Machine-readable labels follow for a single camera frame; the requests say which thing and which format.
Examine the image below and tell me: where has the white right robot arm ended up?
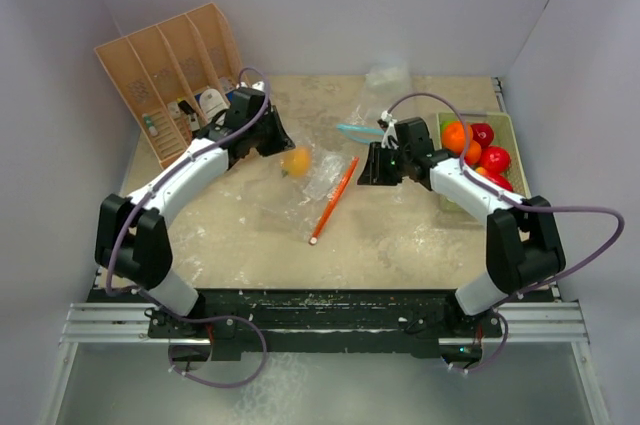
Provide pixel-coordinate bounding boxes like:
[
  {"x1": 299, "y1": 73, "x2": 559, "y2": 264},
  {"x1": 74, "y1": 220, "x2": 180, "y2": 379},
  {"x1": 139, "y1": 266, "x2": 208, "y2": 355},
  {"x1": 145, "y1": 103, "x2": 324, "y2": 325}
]
[{"x1": 357, "y1": 112, "x2": 566, "y2": 336}]

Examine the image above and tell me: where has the green perforated basket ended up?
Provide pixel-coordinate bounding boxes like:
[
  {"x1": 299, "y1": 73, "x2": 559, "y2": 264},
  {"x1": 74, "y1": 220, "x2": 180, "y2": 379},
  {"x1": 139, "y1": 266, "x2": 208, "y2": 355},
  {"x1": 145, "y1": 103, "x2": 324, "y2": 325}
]
[{"x1": 462, "y1": 112, "x2": 530, "y2": 196}]

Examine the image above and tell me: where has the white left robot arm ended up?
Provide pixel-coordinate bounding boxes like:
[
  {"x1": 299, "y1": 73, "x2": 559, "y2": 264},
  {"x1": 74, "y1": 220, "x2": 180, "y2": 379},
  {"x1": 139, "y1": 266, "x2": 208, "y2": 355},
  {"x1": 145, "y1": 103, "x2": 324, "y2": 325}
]
[{"x1": 95, "y1": 87, "x2": 295, "y2": 337}]

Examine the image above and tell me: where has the green fake fruit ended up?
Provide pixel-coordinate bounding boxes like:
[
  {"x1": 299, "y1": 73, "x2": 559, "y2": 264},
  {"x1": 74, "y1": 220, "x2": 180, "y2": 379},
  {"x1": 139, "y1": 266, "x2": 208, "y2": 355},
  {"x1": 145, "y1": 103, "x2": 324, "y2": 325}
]
[{"x1": 440, "y1": 120, "x2": 454, "y2": 134}]

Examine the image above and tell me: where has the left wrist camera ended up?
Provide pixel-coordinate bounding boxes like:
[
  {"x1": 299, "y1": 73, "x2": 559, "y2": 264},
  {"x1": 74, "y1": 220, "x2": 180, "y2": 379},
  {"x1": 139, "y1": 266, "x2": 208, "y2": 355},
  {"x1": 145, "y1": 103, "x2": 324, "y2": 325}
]
[{"x1": 251, "y1": 80, "x2": 267, "y2": 92}]

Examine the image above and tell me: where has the fake yellow orange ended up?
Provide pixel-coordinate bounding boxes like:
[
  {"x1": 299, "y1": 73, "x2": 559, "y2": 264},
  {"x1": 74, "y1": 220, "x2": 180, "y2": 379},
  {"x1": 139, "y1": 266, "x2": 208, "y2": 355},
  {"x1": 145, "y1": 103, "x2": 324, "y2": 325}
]
[{"x1": 281, "y1": 147, "x2": 312, "y2": 178}]

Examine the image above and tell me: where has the fake orange tangerine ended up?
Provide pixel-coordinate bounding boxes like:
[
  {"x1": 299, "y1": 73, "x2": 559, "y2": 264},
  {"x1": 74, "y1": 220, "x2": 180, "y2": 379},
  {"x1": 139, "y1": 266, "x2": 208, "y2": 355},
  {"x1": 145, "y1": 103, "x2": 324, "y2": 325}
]
[{"x1": 464, "y1": 140, "x2": 483, "y2": 166}]

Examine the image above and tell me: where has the white blue card pack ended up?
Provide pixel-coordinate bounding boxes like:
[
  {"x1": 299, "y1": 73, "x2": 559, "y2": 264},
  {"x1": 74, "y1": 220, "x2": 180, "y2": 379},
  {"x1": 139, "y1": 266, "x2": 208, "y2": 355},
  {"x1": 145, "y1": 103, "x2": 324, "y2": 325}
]
[{"x1": 198, "y1": 88, "x2": 227, "y2": 122}]

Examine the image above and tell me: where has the fake orange persimmon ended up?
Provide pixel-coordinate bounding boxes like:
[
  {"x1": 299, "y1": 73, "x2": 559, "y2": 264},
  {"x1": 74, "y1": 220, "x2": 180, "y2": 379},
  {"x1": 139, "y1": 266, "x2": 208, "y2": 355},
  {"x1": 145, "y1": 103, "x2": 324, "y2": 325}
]
[{"x1": 441, "y1": 121, "x2": 473, "y2": 154}]

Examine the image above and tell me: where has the pink desk organizer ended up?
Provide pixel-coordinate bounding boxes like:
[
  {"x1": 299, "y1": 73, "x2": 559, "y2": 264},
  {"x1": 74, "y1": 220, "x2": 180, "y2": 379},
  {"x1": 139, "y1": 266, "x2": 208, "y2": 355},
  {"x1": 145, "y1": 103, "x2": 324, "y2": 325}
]
[{"x1": 95, "y1": 3, "x2": 243, "y2": 168}]

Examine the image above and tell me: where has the red fake pepper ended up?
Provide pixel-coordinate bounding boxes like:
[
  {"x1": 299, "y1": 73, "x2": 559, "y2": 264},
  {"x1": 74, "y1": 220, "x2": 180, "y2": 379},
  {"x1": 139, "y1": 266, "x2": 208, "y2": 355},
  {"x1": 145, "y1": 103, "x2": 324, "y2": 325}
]
[{"x1": 475, "y1": 167, "x2": 514, "y2": 192}]

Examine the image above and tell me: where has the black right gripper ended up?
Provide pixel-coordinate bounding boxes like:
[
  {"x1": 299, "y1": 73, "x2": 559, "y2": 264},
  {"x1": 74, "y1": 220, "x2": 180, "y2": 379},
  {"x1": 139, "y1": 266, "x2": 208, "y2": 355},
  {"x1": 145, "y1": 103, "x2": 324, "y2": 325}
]
[{"x1": 358, "y1": 141, "x2": 412, "y2": 186}]

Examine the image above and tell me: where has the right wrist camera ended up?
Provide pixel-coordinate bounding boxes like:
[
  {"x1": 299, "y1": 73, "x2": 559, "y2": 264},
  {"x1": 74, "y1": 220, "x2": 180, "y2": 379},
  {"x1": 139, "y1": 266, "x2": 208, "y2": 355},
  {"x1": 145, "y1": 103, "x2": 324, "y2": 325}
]
[{"x1": 378, "y1": 111, "x2": 398, "y2": 149}]

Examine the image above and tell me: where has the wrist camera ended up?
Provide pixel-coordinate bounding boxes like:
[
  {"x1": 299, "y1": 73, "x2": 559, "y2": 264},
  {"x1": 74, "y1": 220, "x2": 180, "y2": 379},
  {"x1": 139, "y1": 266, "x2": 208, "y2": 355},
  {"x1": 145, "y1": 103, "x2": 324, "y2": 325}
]
[
  {"x1": 378, "y1": 111, "x2": 398, "y2": 149},
  {"x1": 251, "y1": 80, "x2": 267, "y2": 92}
]

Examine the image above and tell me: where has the clear bag blue zipper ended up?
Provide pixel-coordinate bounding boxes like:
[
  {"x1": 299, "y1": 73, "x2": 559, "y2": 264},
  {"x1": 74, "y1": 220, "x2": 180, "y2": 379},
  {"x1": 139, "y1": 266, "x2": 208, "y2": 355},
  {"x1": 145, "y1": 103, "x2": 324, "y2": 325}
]
[{"x1": 336, "y1": 61, "x2": 413, "y2": 144}]

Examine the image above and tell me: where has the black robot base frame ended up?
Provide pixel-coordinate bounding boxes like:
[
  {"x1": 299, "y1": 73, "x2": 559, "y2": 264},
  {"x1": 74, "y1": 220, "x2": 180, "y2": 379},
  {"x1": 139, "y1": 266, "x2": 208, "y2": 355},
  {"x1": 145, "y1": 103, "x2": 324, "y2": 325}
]
[{"x1": 145, "y1": 289, "x2": 502, "y2": 362}]

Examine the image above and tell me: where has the clear bag red zipper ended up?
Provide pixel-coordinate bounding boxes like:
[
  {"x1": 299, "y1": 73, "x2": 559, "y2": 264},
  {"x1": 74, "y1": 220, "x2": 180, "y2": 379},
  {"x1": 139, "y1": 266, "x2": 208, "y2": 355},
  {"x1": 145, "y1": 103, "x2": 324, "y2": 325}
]
[{"x1": 244, "y1": 145, "x2": 350, "y2": 242}]

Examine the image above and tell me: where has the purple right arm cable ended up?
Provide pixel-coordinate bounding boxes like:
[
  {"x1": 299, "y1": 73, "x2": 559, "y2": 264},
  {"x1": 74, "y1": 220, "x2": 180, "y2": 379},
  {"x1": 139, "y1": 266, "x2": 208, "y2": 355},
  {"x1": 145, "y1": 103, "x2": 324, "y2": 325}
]
[{"x1": 387, "y1": 92, "x2": 626, "y2": 376}]

